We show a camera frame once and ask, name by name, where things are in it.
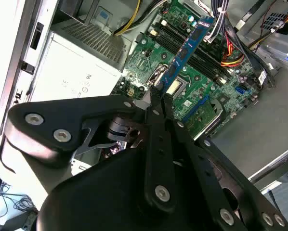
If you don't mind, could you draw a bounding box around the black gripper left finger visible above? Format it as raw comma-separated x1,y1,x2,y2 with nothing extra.
4,88,182,215

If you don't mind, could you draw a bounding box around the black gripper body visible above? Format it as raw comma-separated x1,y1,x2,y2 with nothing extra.
36,145,218,231

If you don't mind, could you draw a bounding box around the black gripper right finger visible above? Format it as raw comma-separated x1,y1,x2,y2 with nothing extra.
162,95,288,231

